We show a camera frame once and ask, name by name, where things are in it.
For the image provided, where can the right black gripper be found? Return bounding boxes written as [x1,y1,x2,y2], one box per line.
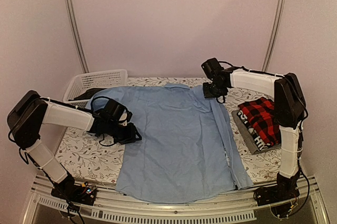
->
[203,82,227,99]

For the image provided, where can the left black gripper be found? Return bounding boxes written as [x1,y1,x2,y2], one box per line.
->
[106,120,142,145]

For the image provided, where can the light blue long sleeve shirt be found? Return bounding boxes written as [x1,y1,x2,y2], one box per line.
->
[87,84,253,204]

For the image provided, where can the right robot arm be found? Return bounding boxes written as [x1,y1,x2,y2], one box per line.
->
[201,58,308,201]

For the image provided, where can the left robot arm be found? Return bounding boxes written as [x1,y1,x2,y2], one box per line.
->
[7,90,142,200]

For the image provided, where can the red black plaid shirt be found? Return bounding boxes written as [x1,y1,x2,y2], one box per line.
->
[238,97,281,147]

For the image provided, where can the dark shirt in basket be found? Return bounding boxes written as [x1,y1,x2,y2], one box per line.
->
[72,88,104,101]

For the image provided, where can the grey folded shirt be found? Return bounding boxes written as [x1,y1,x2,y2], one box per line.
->
[231,110,281,155]

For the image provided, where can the white plastic basket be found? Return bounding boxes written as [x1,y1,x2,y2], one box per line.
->
[63,69,128,108]

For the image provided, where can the black shirt white letters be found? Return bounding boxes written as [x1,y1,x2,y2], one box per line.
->
[236,110,272,152]

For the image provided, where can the right aluminium post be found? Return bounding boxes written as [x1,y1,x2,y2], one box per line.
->
[262,0,285,72]

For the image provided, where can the aluminium post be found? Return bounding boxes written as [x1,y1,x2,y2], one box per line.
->
[64,0,89,73]
[262,0,285,72]

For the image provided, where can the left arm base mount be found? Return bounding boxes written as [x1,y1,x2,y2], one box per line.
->
[51,174,97,206]

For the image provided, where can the aluminium front rail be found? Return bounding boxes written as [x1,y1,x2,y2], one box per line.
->
[22,174,332,223]

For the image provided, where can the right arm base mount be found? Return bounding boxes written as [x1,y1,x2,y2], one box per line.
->
[253,174,300,219]

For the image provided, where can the left aluminium post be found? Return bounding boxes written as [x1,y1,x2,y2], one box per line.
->
[64,0,89,73]

